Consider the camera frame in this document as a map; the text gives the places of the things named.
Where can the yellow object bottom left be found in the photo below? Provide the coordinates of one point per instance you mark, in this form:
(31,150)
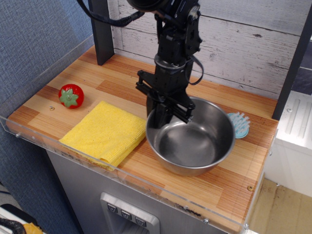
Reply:
(31,228)

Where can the black right vertical post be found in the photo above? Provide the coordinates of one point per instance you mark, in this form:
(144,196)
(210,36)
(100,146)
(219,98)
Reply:
(294,67)

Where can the red toy tomato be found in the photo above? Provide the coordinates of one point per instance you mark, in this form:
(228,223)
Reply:
(71,96)

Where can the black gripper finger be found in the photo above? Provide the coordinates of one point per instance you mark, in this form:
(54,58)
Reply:
(162,115)
(150,105)

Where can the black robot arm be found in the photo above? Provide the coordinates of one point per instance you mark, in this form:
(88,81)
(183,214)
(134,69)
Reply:
(178,40)

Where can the yellow folded cloth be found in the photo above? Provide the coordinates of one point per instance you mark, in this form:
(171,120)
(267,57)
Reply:
(107,133)

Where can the light blue scrub brush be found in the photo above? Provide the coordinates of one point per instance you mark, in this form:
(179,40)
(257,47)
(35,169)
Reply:
(241,124)

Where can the black left vertical post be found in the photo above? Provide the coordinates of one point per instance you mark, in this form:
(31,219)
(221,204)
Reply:
(101,32)

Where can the clear acrylic table guard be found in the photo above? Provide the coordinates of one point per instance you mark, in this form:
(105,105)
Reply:
(215,202)

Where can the grey cabinet with dispenser panel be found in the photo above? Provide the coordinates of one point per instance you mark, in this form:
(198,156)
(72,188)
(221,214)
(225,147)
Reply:
(105,204)

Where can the white side cabinet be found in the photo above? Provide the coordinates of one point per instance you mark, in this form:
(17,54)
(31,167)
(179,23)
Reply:
(289,162)

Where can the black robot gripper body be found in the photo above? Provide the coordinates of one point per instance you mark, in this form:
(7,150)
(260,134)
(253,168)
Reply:
(167,85)

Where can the black vertical post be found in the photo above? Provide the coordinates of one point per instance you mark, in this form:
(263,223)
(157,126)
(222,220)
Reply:
(294,67)
(101,32)

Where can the stainless steel bowl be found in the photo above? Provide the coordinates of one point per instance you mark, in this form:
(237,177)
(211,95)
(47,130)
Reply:
(191,149)

